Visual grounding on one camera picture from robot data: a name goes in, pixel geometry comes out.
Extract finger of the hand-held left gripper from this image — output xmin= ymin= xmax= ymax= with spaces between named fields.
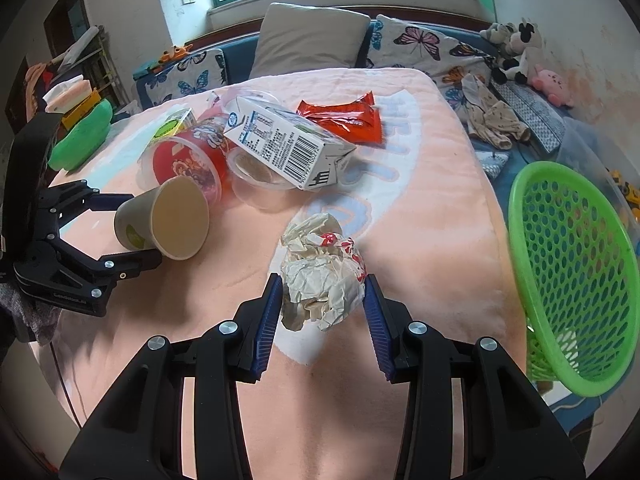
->
xmin=15 ymin=237 xmax=163 ymax=318
xmin=37 ymin=180 xmax=136 ymax=233

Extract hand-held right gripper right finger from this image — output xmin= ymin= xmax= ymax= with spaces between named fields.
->
xmin=362 ymin=274 xmax=586 ymax=480

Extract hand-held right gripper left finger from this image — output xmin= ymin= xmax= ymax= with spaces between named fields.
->
xmin=60 ymin=274 xmax=286 ymax=480

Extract grey paper cup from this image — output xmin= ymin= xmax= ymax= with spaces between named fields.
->
xmin=114 ymin=176 xmax=211 ymax=261

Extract white paper ball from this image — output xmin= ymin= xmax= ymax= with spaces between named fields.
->
xmin=280 ymin=212 xmax=368 ymax=333

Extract green plastic basket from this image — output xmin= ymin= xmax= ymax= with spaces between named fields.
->
xmin=508 ymin=161 xmax=640 ymax=397

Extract green plush cushion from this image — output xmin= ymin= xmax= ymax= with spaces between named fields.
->
xmin=48 ymin=99 xmax=115 ymax=171

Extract yellow box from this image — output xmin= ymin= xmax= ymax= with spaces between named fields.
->
xmin=60 ymin=87 xmax=101 ymax=131

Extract pink and white folded cloths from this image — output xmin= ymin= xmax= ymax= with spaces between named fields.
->
xmin=42 ymin=77 xmax=91 ymax=113

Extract red patterned plastic bowl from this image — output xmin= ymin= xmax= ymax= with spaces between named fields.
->
xmin=139 ymin=115 xmax=236 ymax=206

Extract metal shelf rack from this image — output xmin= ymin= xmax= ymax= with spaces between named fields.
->
xmin=50 ymin=25 xmax=126 ymax=111

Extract pink printed blanket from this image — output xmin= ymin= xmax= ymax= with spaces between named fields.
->
xmin=35 ymin=66 xmax=531 ymax=480

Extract butterfly print pillow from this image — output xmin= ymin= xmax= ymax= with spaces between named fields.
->
xmin=134 ymin=49 xmax=228 ymax=108
xmin=367 ymin=14 xmax=501 ymax=86

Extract white milk carton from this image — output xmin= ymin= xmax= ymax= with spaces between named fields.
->
xmin=222 ymin=96 xmax=358 ymax=192

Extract red snack wrapper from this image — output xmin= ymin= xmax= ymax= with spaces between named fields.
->
xmin=296 ymin=91 xmax=383 ymax=147

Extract beige patterned garment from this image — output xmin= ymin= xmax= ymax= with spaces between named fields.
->
xmin=460 ymin=74 xmax=532 ymax=150

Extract grey pillow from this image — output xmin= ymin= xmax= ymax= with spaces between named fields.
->
xmin=248 ymin=2 xmax=372 ymax=81

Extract grey patterned cushion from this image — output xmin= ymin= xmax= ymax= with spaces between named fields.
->
xmin=492 ymin=80 xmax=566 ymax=153

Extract clear plastic storage box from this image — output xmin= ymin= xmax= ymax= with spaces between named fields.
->
xmin=550 ymin=125 xmax=640 ymax=241

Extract yellow toy vehicle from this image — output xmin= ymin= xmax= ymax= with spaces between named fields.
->
xmin=607 ymin=167 xmax=640 ymax=221

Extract pink plush toy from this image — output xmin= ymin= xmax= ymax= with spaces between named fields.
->
xmin=530 ymin=66 xmax=576 ymax=108

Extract grey plush toy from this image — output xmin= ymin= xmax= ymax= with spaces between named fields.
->
xmin=480 ymin=22 xmax=516 ymax=56

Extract cow plush toy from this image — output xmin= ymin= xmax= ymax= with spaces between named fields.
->
xmin=492 ymin=17 xmax=543 ymax=86

